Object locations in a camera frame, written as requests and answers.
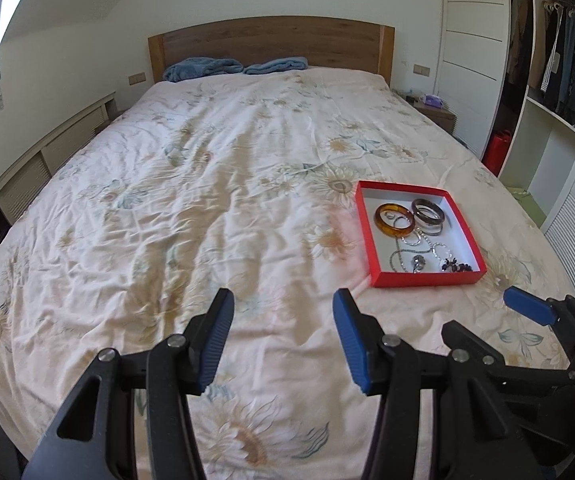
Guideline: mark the white wardrobe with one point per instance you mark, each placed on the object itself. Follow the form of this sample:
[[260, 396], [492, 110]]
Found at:
[[539, 170]]

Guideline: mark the wooden nightstand right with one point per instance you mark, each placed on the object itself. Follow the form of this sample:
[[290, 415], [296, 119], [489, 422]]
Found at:
[[433, 108]]

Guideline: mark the blue pillow left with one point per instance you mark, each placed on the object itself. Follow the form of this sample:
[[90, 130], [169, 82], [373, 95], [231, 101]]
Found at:
[[193, 68]]

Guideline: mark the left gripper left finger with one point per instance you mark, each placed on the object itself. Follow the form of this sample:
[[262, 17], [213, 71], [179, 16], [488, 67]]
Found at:
[[183, 365]]

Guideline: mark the wall socket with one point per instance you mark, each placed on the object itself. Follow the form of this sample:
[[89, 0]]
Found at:
[[421, 70], [136, 79]]

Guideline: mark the blue pillow right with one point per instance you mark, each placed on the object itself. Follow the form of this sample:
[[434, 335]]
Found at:
[[278, 65]]

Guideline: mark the wall socket right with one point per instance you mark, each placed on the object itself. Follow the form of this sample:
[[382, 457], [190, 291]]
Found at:
[[421, 70]]

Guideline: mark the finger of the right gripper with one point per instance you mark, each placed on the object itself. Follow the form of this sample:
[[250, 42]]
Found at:
[[469, 354], [530, 306]]

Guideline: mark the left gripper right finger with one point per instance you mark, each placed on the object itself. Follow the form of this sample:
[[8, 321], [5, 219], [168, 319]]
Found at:
[[382, 365]]

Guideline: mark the blue pillow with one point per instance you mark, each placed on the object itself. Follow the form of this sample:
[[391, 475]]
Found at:
[[278, 65], [193, 68]]

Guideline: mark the dark brown bangle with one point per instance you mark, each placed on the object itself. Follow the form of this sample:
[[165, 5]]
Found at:
[[428, 212]]

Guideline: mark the floral bed duvet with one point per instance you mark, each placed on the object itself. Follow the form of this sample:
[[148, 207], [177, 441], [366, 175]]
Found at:
[[249, 183]]

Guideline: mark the red jewelry box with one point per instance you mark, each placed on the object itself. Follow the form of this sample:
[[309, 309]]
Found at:
[[452, 258]]

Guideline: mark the hanging clothes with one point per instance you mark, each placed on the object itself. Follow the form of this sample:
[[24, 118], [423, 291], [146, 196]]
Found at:
[[552, 73]]

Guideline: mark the silver bangle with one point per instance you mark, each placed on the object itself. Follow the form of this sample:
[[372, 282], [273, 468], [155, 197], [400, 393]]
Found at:
[[434, 228]]

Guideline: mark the amber bangle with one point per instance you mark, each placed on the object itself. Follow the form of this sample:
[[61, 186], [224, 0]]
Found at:
[[394, 220]]

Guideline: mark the low white cabinet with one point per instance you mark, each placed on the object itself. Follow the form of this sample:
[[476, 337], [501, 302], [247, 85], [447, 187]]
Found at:
[[23, 181]]

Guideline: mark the wall socket left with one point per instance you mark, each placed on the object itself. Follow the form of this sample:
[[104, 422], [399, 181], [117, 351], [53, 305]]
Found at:
[[136, 79]]

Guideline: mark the wooden headboard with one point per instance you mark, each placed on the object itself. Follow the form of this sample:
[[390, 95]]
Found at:
[[325, 42]]

